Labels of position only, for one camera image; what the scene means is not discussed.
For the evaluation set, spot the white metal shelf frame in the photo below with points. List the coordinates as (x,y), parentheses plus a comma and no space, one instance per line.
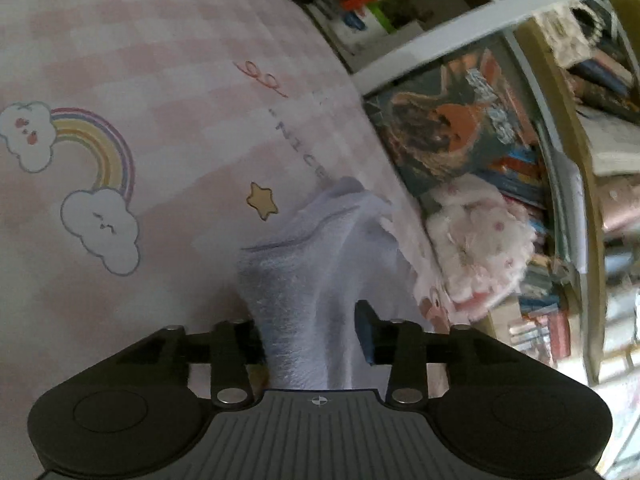
(575,199)

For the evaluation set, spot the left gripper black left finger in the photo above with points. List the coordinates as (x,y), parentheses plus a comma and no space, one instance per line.
(235,346)

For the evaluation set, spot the pink white plush bunny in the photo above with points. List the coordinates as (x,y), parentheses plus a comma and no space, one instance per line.
(482,242)

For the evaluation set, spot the lilac and beige sweater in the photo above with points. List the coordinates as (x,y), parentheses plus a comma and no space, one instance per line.
(301,285)

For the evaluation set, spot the white green pen cup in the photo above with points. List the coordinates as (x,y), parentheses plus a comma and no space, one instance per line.
(358,29)

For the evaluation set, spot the Harry Potter book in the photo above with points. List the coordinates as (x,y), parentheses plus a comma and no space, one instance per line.
(453,116)

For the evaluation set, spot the row of standing books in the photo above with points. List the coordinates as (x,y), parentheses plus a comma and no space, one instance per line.
(535,319)

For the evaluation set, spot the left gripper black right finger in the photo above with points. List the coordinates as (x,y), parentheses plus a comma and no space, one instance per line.
(399,345)

